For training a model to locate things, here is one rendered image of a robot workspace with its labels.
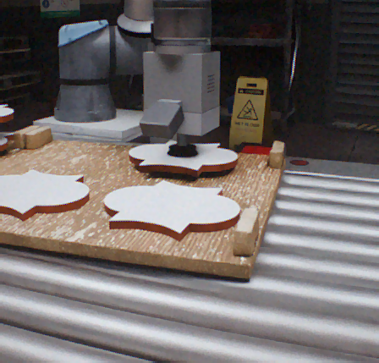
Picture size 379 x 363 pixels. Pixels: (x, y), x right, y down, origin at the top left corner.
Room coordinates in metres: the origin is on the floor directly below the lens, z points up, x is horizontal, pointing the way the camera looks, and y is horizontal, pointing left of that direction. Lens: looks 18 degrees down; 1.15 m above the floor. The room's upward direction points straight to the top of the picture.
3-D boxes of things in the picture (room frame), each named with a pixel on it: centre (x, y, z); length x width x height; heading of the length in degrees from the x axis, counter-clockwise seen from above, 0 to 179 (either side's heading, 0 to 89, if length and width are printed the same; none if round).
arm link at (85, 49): (1.20, 0.25, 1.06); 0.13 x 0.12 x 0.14; 101
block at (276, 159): (0.68, -0.13, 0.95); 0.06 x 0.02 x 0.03; 164
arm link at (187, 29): (0.67, 0.01, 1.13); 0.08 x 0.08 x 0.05
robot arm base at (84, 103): (1.20, 0.26, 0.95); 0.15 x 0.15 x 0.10
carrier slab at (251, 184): (0.61, 0.10, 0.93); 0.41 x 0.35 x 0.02; 74
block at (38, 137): (0.79, 0.25, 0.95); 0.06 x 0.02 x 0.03; 164
